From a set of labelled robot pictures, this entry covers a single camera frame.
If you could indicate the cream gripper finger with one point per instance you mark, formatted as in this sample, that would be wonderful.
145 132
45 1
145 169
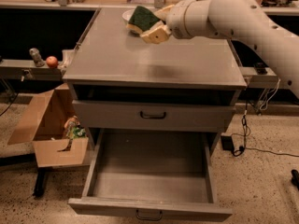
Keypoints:
157 34
163 12

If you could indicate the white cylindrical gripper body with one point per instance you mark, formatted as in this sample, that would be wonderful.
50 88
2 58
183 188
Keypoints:
177 21

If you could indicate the green and yellow sponge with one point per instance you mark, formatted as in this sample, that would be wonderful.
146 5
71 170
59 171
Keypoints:
142 20

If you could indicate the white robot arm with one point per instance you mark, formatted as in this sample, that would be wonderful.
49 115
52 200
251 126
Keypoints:
241 20

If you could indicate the grey drawer cabinet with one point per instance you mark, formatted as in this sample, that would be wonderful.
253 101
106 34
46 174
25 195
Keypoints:
112 65

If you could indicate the closed grey upper drawer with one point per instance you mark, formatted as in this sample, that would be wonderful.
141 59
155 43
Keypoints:
144 116

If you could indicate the open grey lower drawer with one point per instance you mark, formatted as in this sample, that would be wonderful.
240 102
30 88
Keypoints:
151 176

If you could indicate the white ceramic bowl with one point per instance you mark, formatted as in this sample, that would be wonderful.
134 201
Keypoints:
127 15

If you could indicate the black device on shelf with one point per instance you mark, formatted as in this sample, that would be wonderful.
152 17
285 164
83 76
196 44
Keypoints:
260 68

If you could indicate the right grey side shelf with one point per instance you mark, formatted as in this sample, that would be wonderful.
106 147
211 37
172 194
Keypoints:
256 81

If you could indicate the grey side shelf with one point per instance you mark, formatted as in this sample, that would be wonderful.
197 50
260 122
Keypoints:
26 69
256 81

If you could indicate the red apple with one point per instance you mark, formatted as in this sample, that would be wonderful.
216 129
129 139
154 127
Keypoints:
52 62

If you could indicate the small grey figurine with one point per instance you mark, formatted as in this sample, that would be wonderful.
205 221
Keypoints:
35 54

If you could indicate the colourful items in box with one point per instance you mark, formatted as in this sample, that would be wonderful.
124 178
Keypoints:
73 129

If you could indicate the open cardboard box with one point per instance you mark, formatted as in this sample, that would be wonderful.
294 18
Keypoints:
42 125

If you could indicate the left grey side shelf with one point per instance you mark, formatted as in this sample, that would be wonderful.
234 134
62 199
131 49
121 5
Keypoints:
26 69

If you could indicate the black stand base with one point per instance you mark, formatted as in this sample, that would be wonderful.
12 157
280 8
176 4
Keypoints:
39 188

